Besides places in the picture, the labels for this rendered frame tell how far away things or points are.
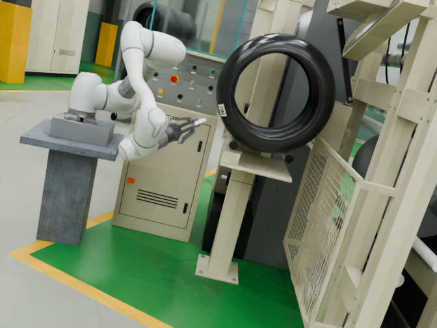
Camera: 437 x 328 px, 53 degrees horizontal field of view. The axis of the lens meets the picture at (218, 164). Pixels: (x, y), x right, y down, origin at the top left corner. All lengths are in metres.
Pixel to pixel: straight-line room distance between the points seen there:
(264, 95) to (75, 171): 1.16
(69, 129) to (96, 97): 0.24
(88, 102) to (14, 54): 5.20
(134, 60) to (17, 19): 5.72
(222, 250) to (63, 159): 1.08
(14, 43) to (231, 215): 5.71
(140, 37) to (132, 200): 1.29
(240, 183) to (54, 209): 1.10
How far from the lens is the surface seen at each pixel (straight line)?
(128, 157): 1.79
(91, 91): 2.59
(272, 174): 2.18
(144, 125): 1.66
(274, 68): 2.47
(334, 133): 2.49
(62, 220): 2.76
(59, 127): 2.58
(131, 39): 2.10
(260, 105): 2.48
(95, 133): 2.55
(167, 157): 2.91
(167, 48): 2.16
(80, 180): 2.65
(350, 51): 2.35
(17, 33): 7.71
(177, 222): 3.04
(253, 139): 2.12
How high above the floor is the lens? 1.34
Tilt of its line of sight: 15 degrees down
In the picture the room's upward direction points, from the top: 14 degrees clockwise
